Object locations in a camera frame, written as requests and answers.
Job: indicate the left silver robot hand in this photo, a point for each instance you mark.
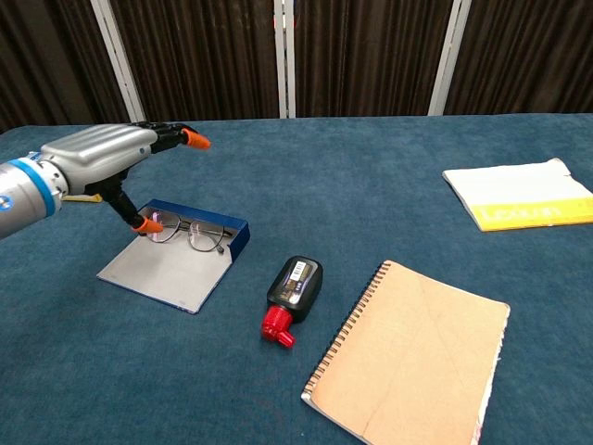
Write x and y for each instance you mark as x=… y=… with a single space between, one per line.
x=102 y=148

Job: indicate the metal frame eyeglasses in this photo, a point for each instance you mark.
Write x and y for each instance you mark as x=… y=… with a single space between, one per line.
x=204 y=238

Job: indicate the blue glasses case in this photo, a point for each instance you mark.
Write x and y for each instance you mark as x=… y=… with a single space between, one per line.
x=162 y=273

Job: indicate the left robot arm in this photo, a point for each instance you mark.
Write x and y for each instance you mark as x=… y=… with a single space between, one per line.
x=18 y=199

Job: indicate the dark pleated curtain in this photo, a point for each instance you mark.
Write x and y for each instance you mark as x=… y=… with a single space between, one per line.
x=208 y=55

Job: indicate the blue table cloth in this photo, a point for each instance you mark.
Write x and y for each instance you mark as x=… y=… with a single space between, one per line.
x=324 y=185

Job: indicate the black ink bottle red cap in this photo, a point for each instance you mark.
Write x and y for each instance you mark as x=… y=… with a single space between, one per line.
x=296 y=287

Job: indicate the tan spiral notebook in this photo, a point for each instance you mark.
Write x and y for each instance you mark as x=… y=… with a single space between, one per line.
x=407 y=352

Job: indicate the white and yellow notebook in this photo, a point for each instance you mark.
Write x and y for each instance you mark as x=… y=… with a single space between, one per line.
x=509 y=190

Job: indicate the white frame post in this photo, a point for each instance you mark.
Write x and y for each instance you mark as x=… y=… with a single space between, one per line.
x=118 y=60
x=283 y=55
x=445 y=55

